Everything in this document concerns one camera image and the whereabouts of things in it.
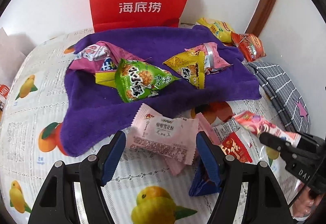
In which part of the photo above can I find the pink red strip packet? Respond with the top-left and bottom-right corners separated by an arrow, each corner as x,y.
230,111 -> 302,144

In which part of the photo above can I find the fruit print tablecloth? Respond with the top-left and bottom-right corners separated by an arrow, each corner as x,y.
0,28 -> 316,224

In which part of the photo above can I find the grey checkered cloth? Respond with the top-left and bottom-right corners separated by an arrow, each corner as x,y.
246,60 -> 312,135

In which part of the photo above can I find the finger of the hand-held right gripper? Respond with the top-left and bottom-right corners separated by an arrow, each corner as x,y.
297,133 -> 326,149
259,132 -> 301,161

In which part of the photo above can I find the pink purple snack packet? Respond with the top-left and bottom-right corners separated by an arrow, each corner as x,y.
67,41 -> 121,73

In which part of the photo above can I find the white plastic bag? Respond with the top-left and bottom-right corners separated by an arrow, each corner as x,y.
0,27 -> 35,107

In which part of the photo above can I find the yellow triangular snack packet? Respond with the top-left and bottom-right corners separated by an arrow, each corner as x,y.
163,48 -> 206,90

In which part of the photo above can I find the yellow snack bag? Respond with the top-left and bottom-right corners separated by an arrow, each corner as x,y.
196,17 -> 236,43

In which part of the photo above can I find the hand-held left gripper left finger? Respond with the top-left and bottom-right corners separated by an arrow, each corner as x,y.
27,131 -> 127,224

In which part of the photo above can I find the orange snack bag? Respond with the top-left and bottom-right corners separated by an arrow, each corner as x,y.
230,33 -> 267,62

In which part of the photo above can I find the blue snack packet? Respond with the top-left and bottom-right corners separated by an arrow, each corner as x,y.
188,160 -> 222,197

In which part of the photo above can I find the red snack packet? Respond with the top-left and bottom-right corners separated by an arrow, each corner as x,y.
213,121 -> 253,163

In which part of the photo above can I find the yellow striped snack packet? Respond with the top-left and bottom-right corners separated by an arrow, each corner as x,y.
95,71 -> 118,86

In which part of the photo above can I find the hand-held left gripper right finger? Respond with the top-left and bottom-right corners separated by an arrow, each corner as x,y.
196,131 -> 296,224

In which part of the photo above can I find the person's right hand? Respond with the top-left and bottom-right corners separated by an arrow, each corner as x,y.
292,187 -> 320,219

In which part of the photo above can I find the purple towel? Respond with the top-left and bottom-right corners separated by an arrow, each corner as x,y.
59,25 -> 263,158

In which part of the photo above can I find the green triangular snack packet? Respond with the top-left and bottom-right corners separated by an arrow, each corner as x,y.
114,58 -> 182,103

